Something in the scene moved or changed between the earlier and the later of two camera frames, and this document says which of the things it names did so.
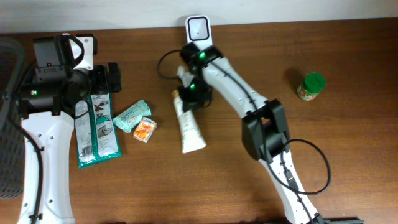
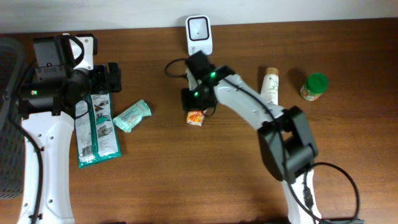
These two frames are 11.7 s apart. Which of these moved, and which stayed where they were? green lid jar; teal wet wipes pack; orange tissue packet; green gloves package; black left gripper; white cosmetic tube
Moved: orange tissue packet; white cosmetic tube
Stayed: teal wet wipes pack; black left gripper; green lid jar; green gloves package
